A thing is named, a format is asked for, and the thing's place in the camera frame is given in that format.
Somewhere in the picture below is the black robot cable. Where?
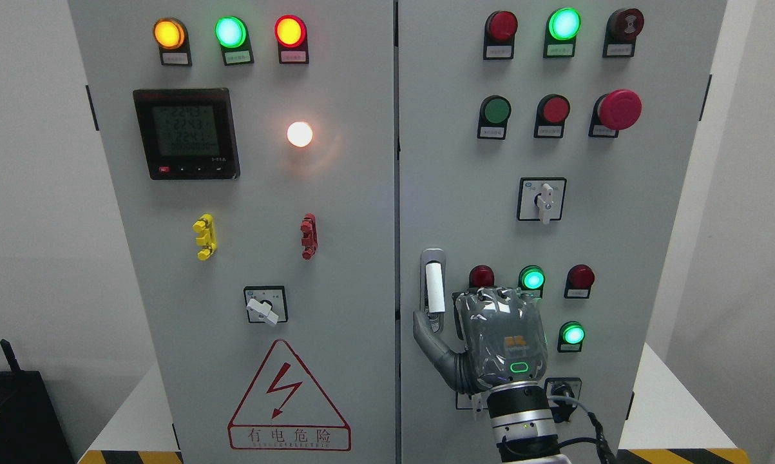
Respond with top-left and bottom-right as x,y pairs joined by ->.
547,394 -> 618,464

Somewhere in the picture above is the dark red indicator middle right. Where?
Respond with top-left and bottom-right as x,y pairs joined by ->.
564,264 -> 596,299

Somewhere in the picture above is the white selector switch upper right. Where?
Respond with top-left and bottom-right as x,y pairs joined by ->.
516,177 -> 567,224

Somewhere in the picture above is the dark red indicator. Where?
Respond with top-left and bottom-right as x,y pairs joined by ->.
564,264 -> 596,299
483,10 -> 519,61
468,264 -> 495,288

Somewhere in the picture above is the green lit push button lower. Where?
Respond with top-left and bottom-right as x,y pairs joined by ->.
557,321 -> 586,353

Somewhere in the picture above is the green indicator light top left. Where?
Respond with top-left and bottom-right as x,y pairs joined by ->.
214,15 -> 254,66

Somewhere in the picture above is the right grey cabinet door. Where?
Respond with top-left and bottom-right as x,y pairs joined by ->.
398,1 -> 726,463

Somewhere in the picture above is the grey cabinet door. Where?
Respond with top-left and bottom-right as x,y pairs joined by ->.
398,1 -> 726,463
68,1 -> 396,463

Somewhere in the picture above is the left grey cabinet door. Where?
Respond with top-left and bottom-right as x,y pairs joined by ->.
68,1 -> 396,463

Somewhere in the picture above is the green lit indicator middle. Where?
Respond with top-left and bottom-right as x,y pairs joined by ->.
519,265 -> 544,298

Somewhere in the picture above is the black digital power meter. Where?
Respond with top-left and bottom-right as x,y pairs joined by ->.
132,88 -> 240,181

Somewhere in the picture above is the yellow indicator light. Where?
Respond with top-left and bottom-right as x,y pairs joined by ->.
153,17 -> 192,66

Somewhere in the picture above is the red emergency stop button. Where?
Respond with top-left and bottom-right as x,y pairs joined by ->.
588,89 -> 643,139

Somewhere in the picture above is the black box with antenna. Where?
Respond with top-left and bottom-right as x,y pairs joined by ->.
0,340 -> 54,463

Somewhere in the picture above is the red push button upper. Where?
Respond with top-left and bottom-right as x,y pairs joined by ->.
533,93 -> 571,139

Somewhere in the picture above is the white selector switch left door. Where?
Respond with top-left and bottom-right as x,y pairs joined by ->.
243,285 -> 288,326

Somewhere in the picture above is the black key selector switch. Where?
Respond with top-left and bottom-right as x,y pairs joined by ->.
544,377 -> 582,423

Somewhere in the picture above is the dark red indicator middle left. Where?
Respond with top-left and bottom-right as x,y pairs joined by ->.
468,264 -> 495,288

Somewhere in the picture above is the green lit indicator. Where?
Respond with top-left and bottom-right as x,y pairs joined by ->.
543,8 -> 582,59
519,265 -> 544,298

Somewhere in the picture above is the white platform with hazard stripes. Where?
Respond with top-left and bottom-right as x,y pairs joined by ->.
80,346 -> 749,463

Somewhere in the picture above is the dark red indicator top right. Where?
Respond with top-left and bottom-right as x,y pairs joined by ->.
483,10 -> 519,61

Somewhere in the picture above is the white lit indicator lamp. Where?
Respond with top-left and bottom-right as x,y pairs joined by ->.
286,121 -> 314,149

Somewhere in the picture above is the white selector switch lower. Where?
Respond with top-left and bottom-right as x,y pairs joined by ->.
455,392 -> 487,421

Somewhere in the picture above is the red lit indicator light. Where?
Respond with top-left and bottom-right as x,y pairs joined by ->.
274,15 -> 309,64

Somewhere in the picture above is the dark red buzzer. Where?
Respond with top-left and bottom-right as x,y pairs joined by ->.
602,8 -> 644,58

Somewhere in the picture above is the silver door handle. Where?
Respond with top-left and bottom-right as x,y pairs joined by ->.
420,249 -> 446,334

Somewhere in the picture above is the green lit indicator top right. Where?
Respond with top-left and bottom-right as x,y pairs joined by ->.
543,8 -> 582,59

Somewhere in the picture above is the green push button upper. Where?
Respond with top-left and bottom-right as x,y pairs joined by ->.
477,95 -> 512,140

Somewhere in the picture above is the red triangle warning sticker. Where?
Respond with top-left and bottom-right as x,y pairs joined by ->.
227,340 -> 352,452

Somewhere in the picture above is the white selector switch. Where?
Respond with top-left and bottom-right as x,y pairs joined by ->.
455,392 -> 487,421
516,177 -> 567,224

